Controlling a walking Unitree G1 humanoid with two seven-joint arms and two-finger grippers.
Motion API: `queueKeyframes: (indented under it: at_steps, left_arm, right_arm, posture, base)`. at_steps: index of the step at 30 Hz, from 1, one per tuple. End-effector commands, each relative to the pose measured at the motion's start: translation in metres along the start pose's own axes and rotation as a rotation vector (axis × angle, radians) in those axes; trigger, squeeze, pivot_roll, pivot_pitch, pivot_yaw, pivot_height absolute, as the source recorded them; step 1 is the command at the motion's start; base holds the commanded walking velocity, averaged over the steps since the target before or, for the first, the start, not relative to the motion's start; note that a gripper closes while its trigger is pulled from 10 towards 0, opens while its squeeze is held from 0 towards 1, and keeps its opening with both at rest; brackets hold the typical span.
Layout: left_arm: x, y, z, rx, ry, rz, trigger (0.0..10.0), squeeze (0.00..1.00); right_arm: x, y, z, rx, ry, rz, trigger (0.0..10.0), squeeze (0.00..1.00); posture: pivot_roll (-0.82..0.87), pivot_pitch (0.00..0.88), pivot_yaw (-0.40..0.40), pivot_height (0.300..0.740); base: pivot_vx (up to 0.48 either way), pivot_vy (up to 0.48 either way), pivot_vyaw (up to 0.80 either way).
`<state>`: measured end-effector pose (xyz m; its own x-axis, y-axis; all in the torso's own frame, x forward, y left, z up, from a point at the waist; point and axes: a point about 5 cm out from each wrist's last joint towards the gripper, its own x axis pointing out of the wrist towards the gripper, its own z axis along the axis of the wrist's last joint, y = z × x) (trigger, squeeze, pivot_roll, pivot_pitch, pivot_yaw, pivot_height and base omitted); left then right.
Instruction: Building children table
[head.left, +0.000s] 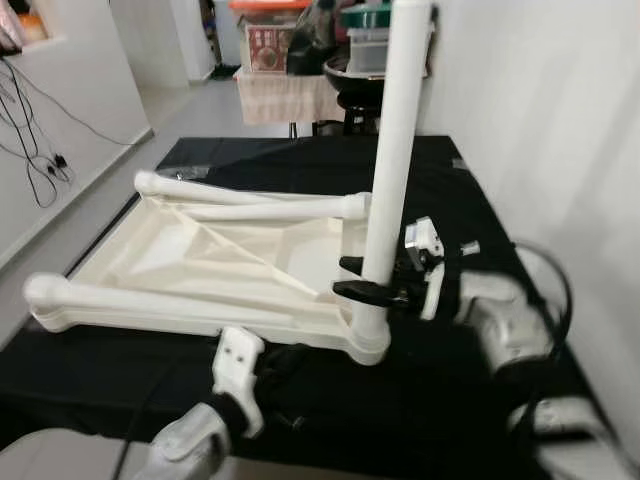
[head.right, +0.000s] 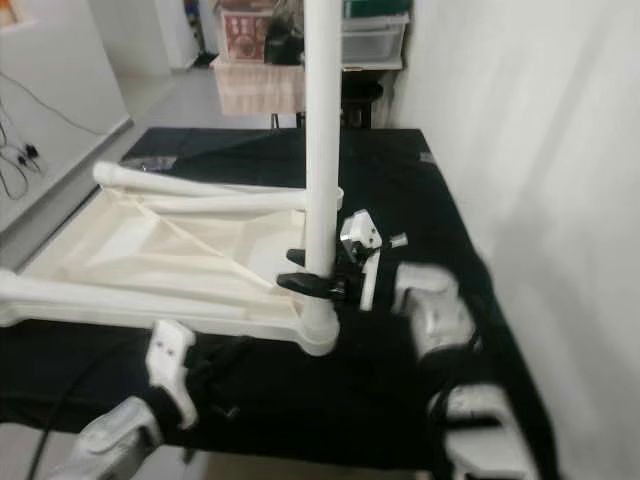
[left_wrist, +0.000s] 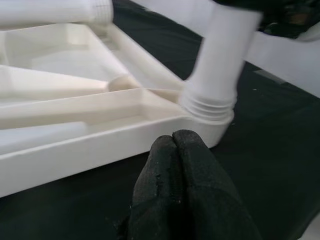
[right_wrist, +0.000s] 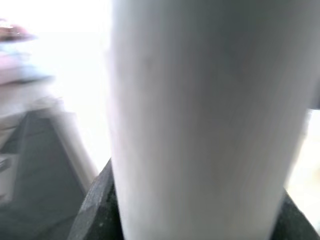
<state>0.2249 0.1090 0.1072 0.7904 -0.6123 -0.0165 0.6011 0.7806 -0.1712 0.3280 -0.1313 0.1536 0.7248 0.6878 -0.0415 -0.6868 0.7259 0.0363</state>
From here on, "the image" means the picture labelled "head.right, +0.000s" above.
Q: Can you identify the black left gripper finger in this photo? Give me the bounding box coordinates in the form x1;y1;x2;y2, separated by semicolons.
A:
205;335;256;366

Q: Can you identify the black tablecloth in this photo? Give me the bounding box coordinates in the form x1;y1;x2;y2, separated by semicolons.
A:
0;125;561;480

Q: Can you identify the white plastic table top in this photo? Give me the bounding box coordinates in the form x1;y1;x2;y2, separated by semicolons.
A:
0;180;341;356

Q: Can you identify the beige towel table cover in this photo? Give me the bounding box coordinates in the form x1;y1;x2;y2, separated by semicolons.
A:
210;58;306;116

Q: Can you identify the black wok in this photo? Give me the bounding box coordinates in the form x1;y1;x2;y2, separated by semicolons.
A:
285;60;406;101

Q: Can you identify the black bag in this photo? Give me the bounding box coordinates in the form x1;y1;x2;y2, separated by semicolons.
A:
265;0;306;66

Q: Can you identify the red food menu poster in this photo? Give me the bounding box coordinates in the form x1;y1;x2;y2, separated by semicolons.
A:
222;10;271;63

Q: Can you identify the clear plastic storage box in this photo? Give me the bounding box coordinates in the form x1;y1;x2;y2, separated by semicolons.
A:
343;18;411;69

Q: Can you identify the clear storage box orange lid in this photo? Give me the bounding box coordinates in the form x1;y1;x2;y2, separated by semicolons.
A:
215;0;276;63

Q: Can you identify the green lid container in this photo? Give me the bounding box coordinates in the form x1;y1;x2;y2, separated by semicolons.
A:
343;0;411;19

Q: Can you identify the black power adapter with cable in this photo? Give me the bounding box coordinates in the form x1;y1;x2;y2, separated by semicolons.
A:
0;100;46;201

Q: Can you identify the long black wall cable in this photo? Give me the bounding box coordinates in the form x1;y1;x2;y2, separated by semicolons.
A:
0;70;131;138

